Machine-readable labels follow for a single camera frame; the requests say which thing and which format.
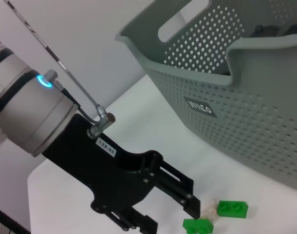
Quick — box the black metal frame bar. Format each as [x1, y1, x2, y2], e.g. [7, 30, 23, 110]
[0, 204, 31, 234]

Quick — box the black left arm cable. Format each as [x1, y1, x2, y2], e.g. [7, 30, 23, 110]
[45, 69, 100, 125]

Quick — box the green toy brick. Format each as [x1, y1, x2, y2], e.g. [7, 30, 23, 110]
[216, 200, 249, 219]
[182, 218, 214, 234]

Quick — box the white toy brick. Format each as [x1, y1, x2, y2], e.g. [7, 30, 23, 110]
[201, 199, 221, 221]

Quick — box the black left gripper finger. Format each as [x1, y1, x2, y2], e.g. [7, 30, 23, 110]
[109, 207, 159, 234]
[150, 158, 202, 219]

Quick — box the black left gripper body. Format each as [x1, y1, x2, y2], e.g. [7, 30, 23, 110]
[42, 113, 165, 214]

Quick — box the grey-green perforated storage bin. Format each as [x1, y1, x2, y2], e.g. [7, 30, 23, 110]
[114, 0, 297, 195]

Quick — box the thin grey metal pole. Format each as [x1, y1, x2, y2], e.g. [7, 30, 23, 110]
[3, 0, 102, 109]

